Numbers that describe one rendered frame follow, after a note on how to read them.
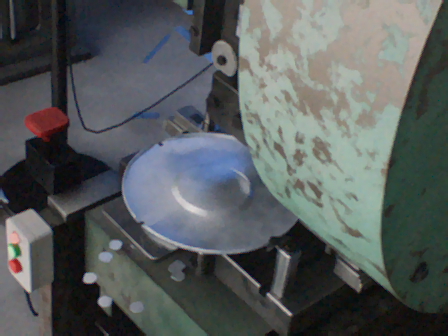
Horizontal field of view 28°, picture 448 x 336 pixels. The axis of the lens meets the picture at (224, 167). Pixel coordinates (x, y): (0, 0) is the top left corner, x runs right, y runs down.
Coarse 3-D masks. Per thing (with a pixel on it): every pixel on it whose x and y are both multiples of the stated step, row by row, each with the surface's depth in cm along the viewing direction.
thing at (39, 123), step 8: (40, 112) 157; (48, 112) 157; (56, 112) 157; (24, 120) 155; (32, 120) 154; (40, 120) 155; (48, 120) 155; (56, 120) 155; (64, 120) 155; (32, 128) 153; (40, 128) 153; (48, 128) 153; (56, 128) 154; (64, 128) 155; (40, 136) 153; (48, 136) 157
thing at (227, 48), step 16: (224, 0) 130; (240, 0) 126; (224, 16) 131; (240, 16) 128; (224, 32) 132; (224, 48) 131; (224, 64) 133; (224, 80) 132; (208, 96) 133; (224, 96) 132; (208, 112) 138; (224, 112) 134; (240, 112) 130; (224, 128) 135; (240, 128) 130
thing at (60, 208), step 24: (72, 192) 159; (96, 192) 159; (120, 192) 161; (48, 216) 156; (72, 216) 155; (72, 240) 160; (72, 264) 164; (48, 288) 164; (72, 288) 168; (96, 288) 175; (48, 312) 169; (72, 312) 172; (96, 312) 178
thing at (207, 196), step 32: (160, 160) 146; (192, 160) 147; (224, 160) 148; (128, 192) 139; (160, 192) 140; (192, 192) 140; (224, 192) 141; (256, 192) 142; (160, 224) 134; (192, 224) 135; (224, 224) 136; (256, 224) 137; (288, 224) 137
